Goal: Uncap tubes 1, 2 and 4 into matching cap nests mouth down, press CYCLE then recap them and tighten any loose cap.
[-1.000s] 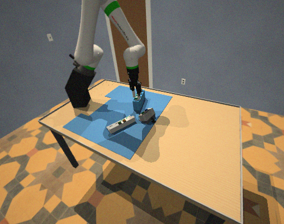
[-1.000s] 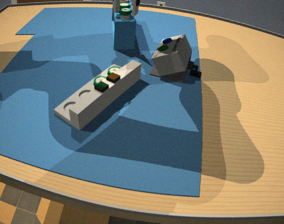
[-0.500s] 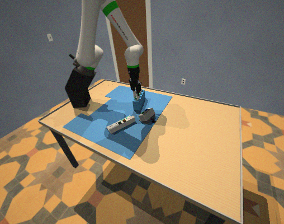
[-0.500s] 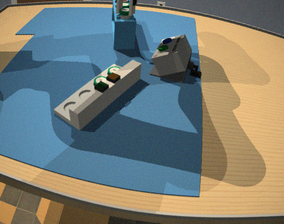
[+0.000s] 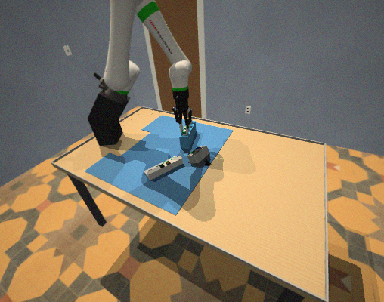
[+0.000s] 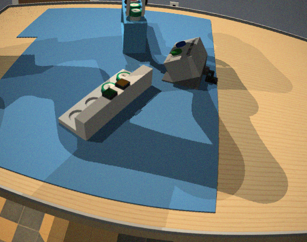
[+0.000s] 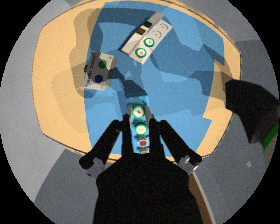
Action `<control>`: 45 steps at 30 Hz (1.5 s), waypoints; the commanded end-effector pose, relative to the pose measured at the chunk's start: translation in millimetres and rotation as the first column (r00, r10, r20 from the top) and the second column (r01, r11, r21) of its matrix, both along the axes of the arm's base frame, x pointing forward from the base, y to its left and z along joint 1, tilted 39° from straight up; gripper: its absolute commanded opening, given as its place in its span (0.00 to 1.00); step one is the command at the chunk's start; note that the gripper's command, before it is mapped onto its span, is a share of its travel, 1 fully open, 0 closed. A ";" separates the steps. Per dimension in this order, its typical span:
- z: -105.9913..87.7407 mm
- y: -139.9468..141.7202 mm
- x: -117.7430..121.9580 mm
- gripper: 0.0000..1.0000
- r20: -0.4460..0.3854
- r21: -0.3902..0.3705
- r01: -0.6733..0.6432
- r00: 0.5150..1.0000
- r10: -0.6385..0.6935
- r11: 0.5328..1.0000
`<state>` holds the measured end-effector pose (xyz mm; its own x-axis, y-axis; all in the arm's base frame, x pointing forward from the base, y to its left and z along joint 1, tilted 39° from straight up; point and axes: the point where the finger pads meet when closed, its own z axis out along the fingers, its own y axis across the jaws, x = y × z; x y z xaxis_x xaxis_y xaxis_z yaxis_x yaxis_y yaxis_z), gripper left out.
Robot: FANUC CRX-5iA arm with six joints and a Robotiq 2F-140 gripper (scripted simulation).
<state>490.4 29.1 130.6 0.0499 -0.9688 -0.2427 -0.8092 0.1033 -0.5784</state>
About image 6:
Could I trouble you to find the blue flat mat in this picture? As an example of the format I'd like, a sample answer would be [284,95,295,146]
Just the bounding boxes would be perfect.
[0,8,219,213]

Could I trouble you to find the grey control box with blue and green keys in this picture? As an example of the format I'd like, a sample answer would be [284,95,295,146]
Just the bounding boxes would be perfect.
[162,37,218,90]

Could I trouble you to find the dark grey table edge trim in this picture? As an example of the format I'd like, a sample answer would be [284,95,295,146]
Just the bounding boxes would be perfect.
[0,1,307,238]

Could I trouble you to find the blue rectangular tube holder block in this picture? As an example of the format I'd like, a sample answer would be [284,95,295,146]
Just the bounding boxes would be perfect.
[121,0,147,53]

